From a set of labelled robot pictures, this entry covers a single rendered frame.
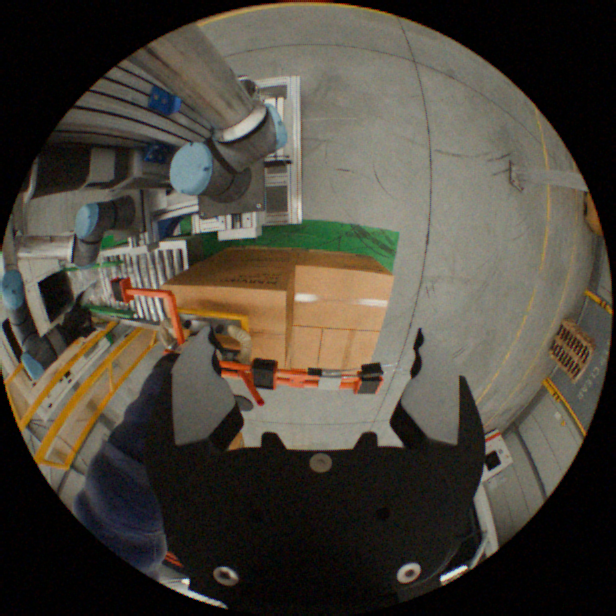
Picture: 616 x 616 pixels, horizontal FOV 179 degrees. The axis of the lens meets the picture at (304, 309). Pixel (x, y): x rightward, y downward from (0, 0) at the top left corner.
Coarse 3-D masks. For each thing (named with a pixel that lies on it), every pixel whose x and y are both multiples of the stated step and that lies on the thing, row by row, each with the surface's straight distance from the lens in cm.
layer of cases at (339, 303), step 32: (224, 256) 139; (256, 256) 133; (288, 256) 134; (320, 256) 141; (320, 288) 117; (352, 288) 119; (384, 288) 124; (320, 320) 126; (352, 320) 129; (288, 352) 142; (320, 352) 141; (352, 352) 144
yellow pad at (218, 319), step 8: (184, 312) 79; (192, 312) 77; (200, 312) 75; (208, 312) 74; (216, 312) 73; (184, 320) 81; (208, 320) 74; (216, 320) 73; (224, 320) 71; (232, 320) 70; (240, 320) 69; (184, 328) 83; (192, 328) 81; (216, 328) 71; (224, 328) 73; (248, 328) 72; (224, 336) 76
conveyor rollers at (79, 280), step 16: (112, 256) 200; (128, 256) 178; (144, 256) 166; (160, 256) 153; (176, 256) 140; (80, 272) 272; (96, 272) 232; (112, 272) 203; (144, 272) 167; (160, 272) 154; (176, 272) 143; (80, 288) 292; (96, 288) 243; (160, 288) 159; (96, 304) 264; (112, 304) 225; (128, 304) 202; (144, 304) 181; (160, 304) 169
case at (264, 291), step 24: (216, 264) 118; (240, 264) 113; (264, 264) 111; (288, 264) 112; (168, 288) 97; (192, 288) 89; (216, 288) 83; (240, 288) 79; (264, 288) 77; (288, 288) 81; (168, 312) 104; (240, 312) 83; (264, 312) 80; (288, 312) 90; (216, 336) 95; (264, 336) 86; (288, 336) 103
